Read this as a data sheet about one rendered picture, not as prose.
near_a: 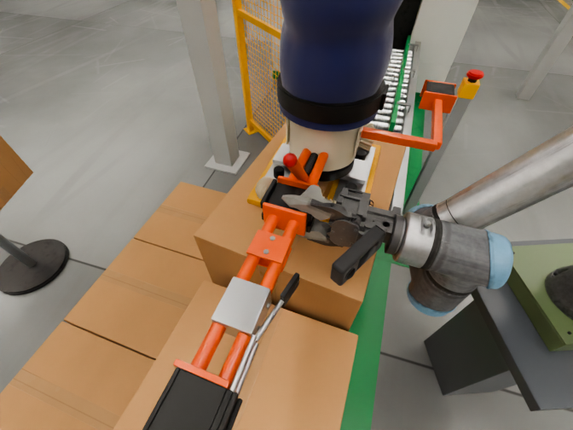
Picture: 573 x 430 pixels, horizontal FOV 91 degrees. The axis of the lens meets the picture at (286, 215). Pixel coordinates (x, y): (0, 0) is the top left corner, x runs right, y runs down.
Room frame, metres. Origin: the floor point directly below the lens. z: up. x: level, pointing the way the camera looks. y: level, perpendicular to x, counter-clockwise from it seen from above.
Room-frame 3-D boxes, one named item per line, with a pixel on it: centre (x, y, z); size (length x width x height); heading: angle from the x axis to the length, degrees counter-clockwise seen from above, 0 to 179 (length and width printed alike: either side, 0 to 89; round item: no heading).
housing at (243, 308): (0.16, 0.06, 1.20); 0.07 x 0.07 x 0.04; 70
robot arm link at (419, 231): (0.29, -0.22, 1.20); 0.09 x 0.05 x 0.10; 161
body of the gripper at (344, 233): (0.32, -0.14, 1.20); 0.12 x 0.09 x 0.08; 71
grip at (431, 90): (0.80, -0.44, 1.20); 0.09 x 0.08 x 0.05; 70
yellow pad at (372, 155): (0.57, -0.18, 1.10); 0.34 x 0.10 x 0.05; 160
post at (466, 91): (1.33, -0.86, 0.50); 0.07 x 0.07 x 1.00; 71
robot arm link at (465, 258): (0.26, -0.30, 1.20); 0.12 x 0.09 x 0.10; 71
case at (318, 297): (0.58, -0.09, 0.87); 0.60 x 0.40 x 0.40; 156
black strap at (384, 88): (0.60, -0.10, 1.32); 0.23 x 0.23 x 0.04
